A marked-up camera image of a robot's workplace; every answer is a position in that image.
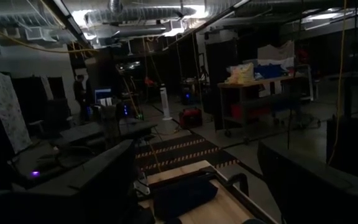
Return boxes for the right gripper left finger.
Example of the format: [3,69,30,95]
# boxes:
[0,139,142,224]

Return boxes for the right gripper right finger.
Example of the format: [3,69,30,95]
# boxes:
[258,141,358,224]

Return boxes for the dark desk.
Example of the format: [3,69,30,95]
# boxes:
[59,119,158,147]

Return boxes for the black office chair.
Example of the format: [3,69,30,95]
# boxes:
[28,98,74,138]

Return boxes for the person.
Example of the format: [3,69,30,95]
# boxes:
[73,73,88,122]

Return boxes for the red bin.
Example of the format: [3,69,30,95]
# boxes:
[230,104,272,121]

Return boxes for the white patterned panel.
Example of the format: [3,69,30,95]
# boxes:
[0,72,33,154]

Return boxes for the lit computer monitor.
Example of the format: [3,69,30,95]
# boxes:
[93,87,114,106]

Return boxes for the wooden-top cart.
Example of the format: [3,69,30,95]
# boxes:
[216,74,315,138]

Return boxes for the hazard striped floor mat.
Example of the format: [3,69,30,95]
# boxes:
[134,133,241,175]

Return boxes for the white tower fan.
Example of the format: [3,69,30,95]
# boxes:
[159,83,173,121]

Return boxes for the blue storage bin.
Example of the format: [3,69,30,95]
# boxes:
[254,63,287,79]

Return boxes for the red box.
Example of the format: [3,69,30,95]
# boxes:
[178,107,203,129]

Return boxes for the yellow bag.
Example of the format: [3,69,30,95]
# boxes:
[225,62,255,85]

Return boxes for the white sheet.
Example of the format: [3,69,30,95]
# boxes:
[257,40,295,69]

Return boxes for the yellow hanging cable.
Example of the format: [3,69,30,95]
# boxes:
[0,19,99,54]
[327,0,348,166]

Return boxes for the silver ribbed ceiling duct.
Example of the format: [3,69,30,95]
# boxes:
[85,5,198,27]

